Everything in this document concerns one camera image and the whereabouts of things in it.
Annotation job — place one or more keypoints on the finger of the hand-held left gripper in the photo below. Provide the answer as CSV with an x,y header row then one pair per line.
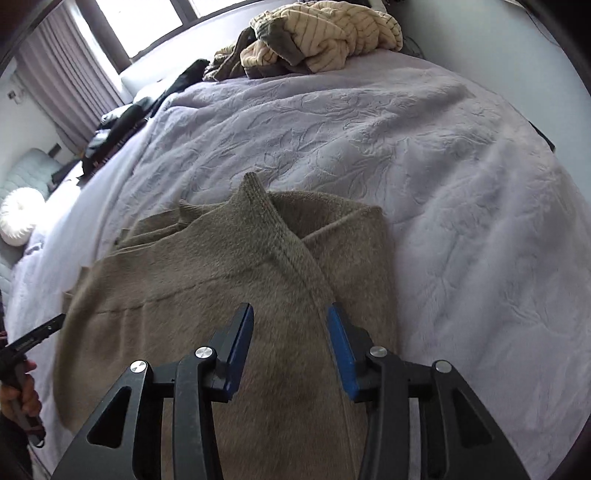
x,y
39,333

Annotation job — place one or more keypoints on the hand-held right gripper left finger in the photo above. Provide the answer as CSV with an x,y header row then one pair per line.
x,y
240,350

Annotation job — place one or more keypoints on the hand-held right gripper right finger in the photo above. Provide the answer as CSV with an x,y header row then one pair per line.
x,y
341,360

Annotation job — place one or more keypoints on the brown knit sweater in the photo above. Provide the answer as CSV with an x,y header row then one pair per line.
x,y
184,286

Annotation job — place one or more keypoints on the person's left forearm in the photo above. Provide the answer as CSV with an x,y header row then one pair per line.
x,y
11,447

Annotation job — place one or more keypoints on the person's left hand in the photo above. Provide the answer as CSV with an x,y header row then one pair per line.
x,y
27,392

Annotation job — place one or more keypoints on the round white pillow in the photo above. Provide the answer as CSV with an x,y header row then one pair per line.
x,y
21,217

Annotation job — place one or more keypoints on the white duvet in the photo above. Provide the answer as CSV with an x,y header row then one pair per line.
x,y
78,207

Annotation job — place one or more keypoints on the grey-green tufted chair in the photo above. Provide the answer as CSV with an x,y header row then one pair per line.
x,y
32,166

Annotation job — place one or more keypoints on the lavender embossed blanket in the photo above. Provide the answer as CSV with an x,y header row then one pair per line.
x,y
415,184

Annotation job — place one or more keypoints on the black garment with striped trim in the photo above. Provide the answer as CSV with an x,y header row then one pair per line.
x,y
111,134

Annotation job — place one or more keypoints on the grey curtain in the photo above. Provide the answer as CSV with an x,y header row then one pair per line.
x,y
69,78

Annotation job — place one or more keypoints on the white window bench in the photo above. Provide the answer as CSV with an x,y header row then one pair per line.
x,y
147,81

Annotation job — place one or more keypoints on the dark brown garment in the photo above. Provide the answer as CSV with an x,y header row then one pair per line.
x,y
231,64

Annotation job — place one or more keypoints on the cream striped fleece garment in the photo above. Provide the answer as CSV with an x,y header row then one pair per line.
x,y
332,32

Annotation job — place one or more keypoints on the window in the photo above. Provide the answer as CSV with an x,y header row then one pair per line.
x,y
147,23

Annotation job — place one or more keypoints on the dark wall switch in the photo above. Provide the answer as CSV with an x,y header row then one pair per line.
x,y
54,149

